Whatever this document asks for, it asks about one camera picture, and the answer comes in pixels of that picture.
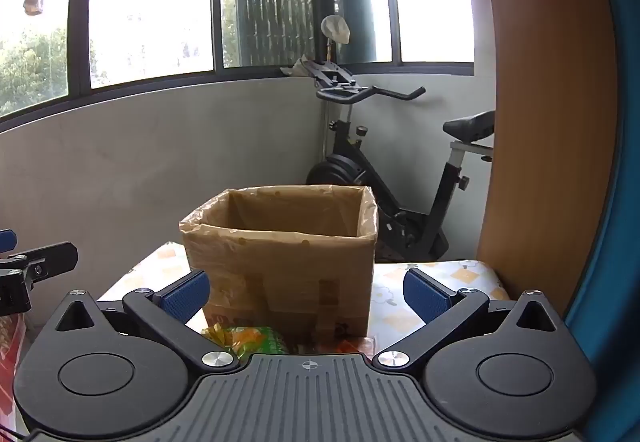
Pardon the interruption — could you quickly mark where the wooden panel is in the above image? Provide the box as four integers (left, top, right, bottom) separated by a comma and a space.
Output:
472, 0, 619, 319

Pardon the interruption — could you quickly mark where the crumpled beige cloth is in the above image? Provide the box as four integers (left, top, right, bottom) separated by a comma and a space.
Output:
280, 54, 321, 79

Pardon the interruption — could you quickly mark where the red patterned bag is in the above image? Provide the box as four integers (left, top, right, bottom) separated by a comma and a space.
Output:
0, 314, 28, 429

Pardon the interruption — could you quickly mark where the black-framed window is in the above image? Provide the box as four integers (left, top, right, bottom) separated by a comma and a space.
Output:
0, 0, 477, 124

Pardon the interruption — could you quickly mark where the plastic-wrapped round object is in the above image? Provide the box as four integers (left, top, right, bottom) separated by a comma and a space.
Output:
321, 14, 351, 46

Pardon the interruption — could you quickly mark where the floral checked tablecloth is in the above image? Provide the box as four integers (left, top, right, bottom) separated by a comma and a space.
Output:
97, 242, 512, 358

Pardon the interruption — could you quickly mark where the orange snack packet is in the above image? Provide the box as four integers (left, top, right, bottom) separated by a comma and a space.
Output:
334, 335, 377, 356

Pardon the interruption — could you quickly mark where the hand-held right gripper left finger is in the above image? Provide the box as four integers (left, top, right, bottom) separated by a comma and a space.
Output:
54, 269, 239, 371

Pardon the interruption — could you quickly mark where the blue curtain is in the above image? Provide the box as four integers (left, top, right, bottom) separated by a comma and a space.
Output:
565, 0, 640, 442

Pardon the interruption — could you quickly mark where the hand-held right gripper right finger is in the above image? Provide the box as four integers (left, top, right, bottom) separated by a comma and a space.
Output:
372, 268, 567, 369

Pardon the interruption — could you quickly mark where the black exercise bike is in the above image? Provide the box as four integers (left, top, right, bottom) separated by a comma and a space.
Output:
306, 59, 496, 263

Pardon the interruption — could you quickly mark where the thin metal pole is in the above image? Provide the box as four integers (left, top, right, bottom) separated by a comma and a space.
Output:
323, 39, 334, 175

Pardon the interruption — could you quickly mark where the taped cardboard box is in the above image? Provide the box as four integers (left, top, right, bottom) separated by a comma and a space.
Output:
179, 184, 379, 340

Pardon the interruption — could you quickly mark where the green yellow snack packet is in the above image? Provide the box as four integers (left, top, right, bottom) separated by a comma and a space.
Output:
200, 323, 290, 363

